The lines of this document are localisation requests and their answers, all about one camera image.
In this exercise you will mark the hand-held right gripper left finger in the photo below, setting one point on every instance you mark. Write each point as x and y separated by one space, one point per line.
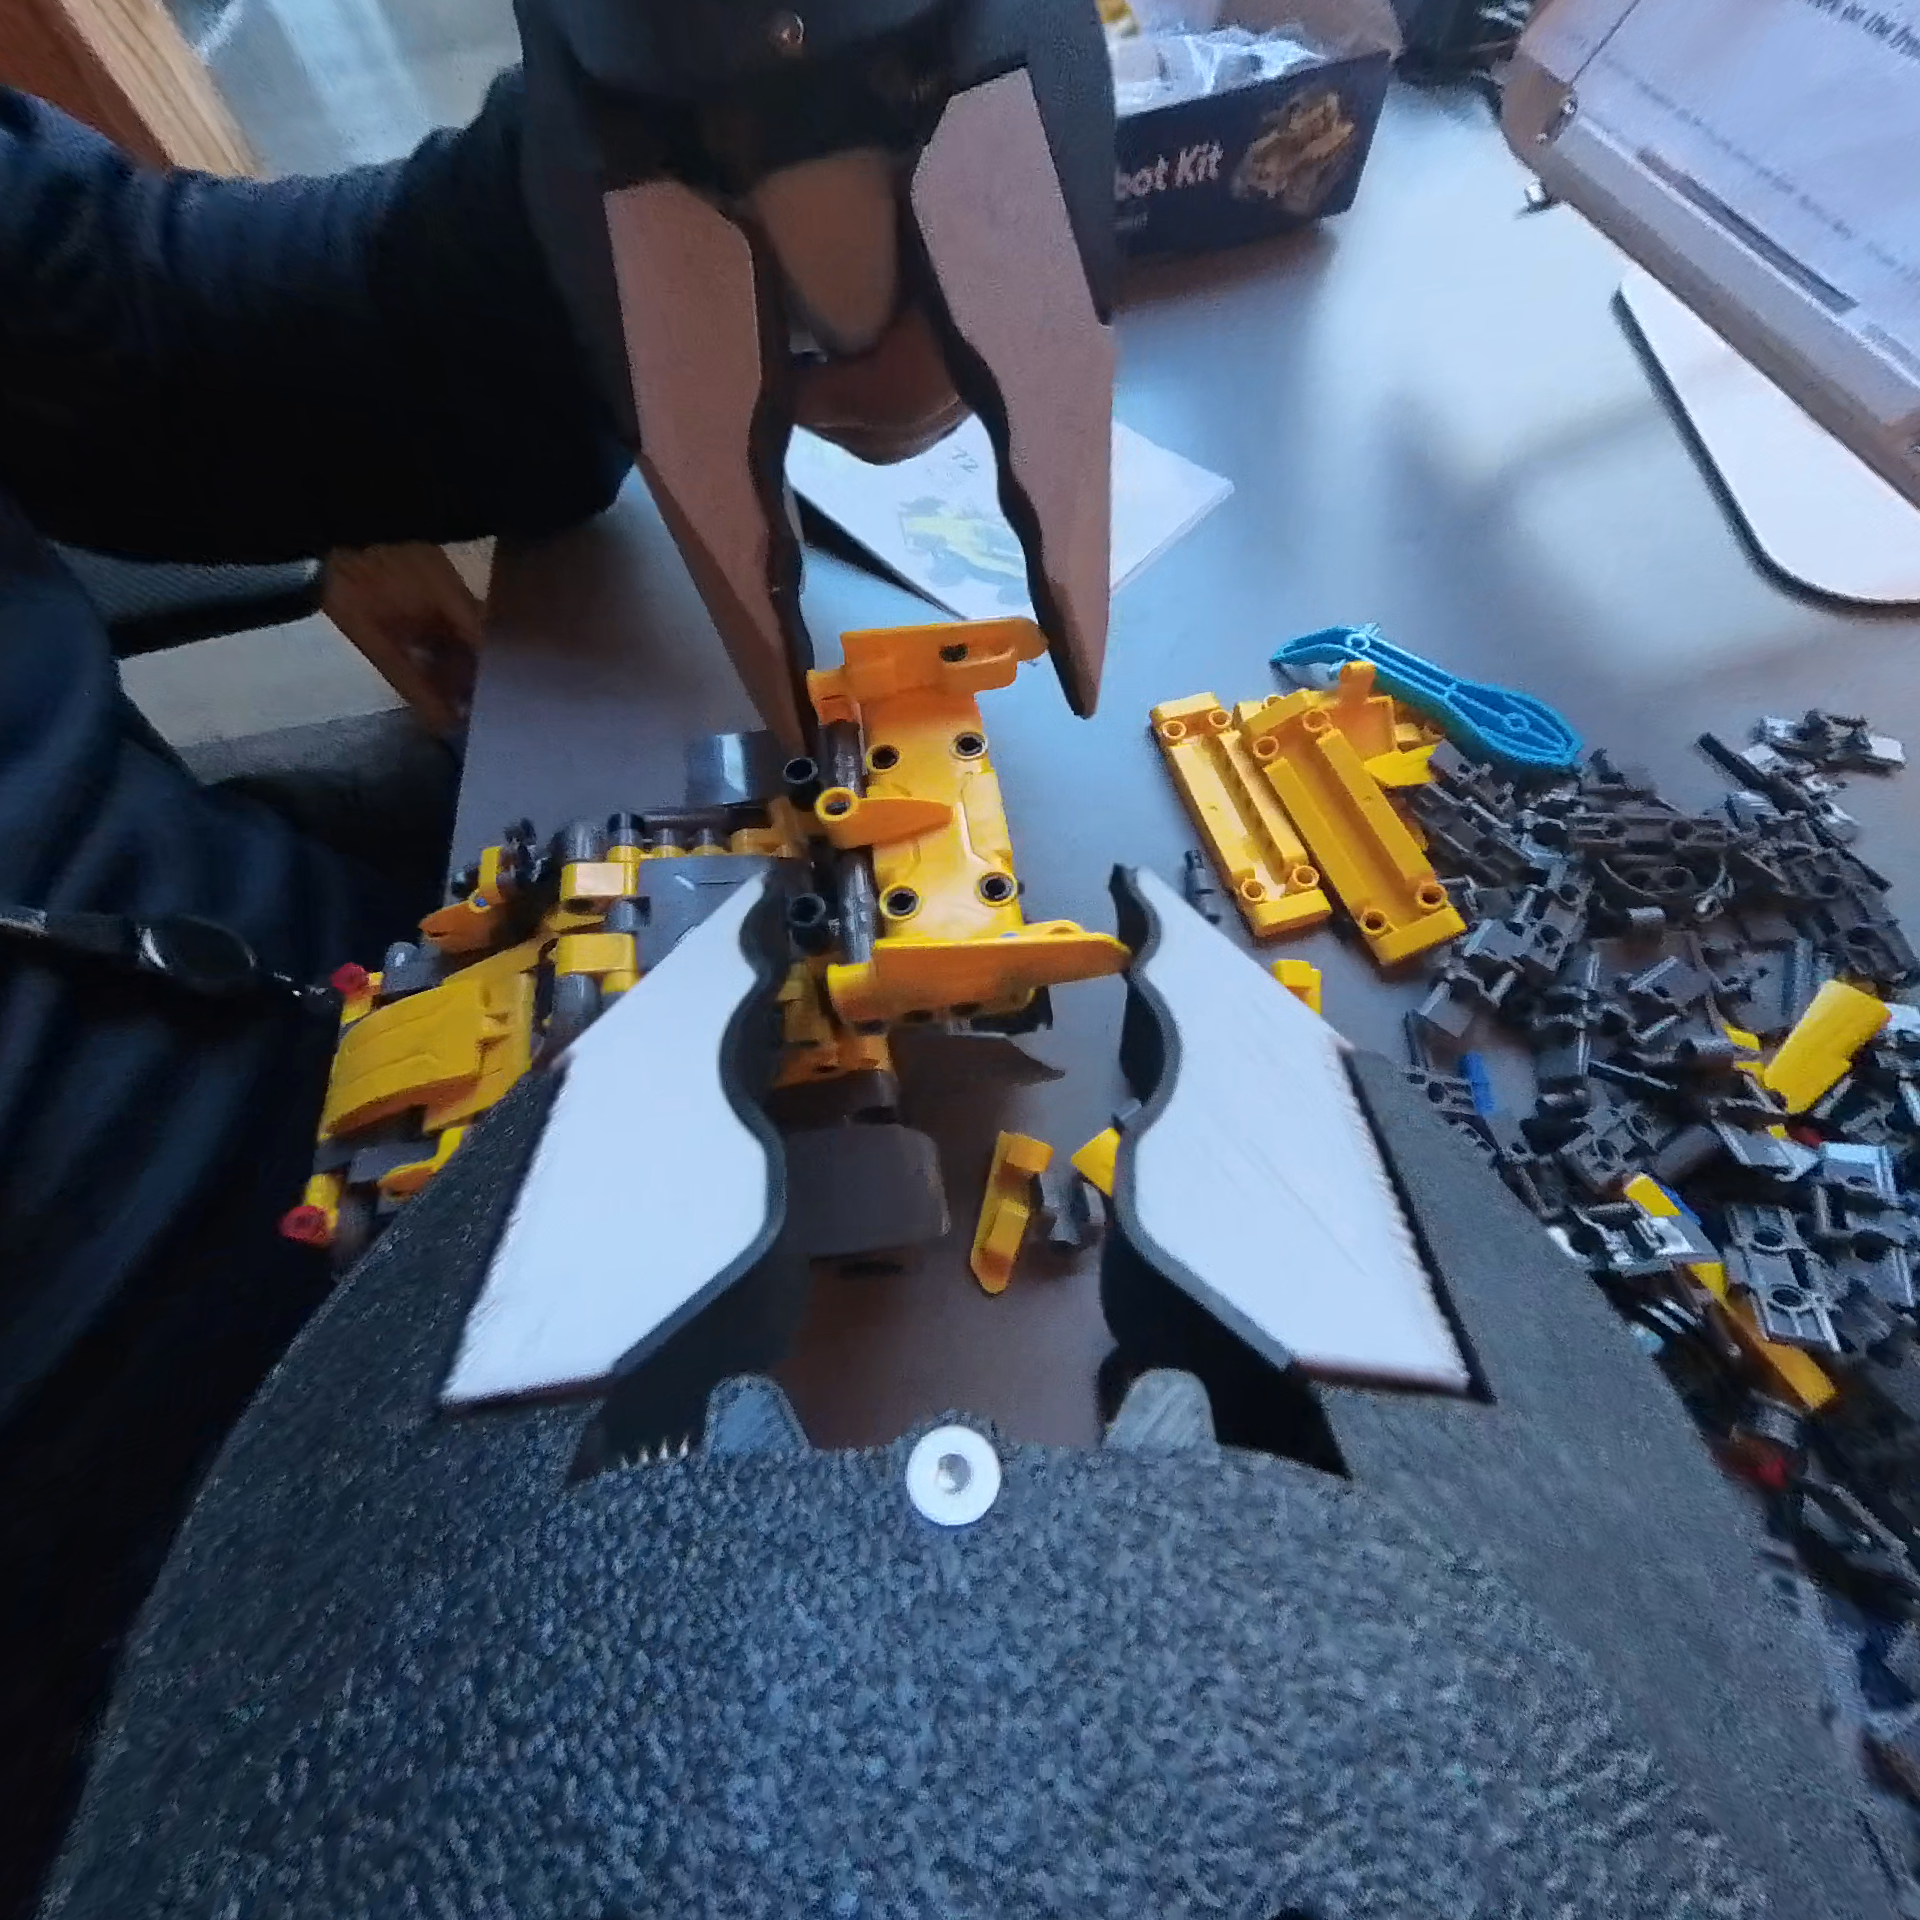
617 1201

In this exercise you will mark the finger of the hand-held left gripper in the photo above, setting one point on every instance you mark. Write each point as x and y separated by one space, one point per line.
1036 332
692 391

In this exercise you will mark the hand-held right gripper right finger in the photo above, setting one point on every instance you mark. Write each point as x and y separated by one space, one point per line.
1276 1201

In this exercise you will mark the yellow grey brick toy vehicle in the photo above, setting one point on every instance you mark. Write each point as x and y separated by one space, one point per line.
452 1036

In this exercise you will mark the yellow holed brick assembly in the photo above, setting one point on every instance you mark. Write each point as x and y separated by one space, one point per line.
931 813

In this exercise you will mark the grey desk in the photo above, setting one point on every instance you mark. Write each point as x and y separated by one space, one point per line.
1441 452

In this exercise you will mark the person's left hand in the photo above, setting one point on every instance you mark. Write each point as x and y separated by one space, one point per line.
882 391

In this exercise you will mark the small yellow brick piece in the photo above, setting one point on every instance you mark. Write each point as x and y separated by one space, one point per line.
1294 982
1101 1159

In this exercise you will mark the white instruction booklet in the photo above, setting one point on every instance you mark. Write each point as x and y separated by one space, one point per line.
1156 496

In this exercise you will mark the grey brick block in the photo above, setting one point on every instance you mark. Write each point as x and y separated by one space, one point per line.
873 1196

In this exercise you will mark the yellow curved brick piece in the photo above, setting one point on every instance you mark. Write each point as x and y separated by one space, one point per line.
1006 1201

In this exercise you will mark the dark blue kit box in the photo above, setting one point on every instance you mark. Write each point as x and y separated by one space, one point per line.
1261 166

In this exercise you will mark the yellow brick panel assembly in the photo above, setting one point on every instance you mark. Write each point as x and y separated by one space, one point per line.
1351 825

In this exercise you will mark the pile of grey brick parts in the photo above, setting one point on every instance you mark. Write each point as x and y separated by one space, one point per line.
1682 1052

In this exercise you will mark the black badge reel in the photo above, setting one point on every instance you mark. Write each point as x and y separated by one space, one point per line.
165 956

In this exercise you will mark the blue brick separator tool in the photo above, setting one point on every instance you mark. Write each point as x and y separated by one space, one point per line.
1471 717

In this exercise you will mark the wooden document stand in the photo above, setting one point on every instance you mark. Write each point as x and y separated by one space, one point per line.
1803 511

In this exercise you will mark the printed instruction sheet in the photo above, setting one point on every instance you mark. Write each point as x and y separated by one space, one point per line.
1803 122

